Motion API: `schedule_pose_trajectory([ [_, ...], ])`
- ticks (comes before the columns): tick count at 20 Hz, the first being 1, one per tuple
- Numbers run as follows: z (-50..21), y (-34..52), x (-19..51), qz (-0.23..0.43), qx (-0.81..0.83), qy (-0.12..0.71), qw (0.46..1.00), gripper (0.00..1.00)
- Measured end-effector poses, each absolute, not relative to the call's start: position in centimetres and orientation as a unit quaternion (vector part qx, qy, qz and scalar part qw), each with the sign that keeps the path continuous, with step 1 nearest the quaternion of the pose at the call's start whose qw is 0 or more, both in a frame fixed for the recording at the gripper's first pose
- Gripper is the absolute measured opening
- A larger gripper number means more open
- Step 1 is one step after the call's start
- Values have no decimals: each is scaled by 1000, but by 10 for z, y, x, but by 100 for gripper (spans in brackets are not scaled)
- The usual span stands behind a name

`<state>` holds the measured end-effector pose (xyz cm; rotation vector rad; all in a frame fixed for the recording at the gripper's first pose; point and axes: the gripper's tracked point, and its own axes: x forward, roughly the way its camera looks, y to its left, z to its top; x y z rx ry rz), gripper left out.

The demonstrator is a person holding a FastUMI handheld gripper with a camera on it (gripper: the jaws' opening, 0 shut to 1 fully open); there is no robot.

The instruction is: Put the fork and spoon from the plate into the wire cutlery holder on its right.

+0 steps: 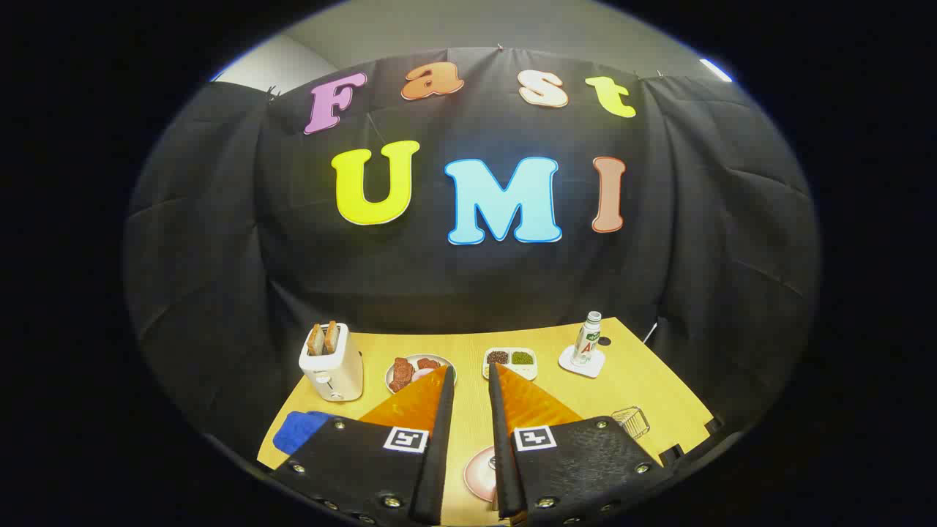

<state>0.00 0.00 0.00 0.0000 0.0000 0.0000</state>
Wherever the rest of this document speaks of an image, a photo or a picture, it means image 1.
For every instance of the white divided dish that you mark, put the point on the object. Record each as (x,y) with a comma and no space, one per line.
(521,368)

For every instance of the pink ham slice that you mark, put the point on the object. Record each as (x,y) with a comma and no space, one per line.
(421,375)

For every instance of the white toaster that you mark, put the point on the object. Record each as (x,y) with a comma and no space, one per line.
(333,369)

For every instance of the pile of green beans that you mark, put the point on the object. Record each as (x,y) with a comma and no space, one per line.
(522,358)

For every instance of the white square coaster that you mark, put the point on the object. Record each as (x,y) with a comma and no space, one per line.
(589,368)

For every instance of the blue folded cloth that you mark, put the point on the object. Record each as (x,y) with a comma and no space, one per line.
(296,432)

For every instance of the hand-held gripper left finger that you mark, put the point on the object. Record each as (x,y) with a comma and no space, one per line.
(433,454)

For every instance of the black table clamp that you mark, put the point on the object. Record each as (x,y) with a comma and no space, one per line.
(713,424)
(672,454)

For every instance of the small brown meat piece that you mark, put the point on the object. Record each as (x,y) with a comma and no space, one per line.
(427,364)

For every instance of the white plastic bottle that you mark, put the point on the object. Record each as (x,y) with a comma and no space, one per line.
(585,344)

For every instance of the toast slice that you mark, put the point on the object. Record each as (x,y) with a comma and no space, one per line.
(331,335)
(315,340)

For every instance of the long brown meat piece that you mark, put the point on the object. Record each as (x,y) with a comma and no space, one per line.
(400,375)

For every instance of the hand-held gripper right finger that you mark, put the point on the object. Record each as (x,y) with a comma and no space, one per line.
(504,454)

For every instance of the grey food plate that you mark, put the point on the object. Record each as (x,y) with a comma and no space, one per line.
(417,362)

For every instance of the pink round plate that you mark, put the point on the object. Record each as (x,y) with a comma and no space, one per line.
(479,476)

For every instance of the pile of dark beans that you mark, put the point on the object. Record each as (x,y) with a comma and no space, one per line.
(498,357)

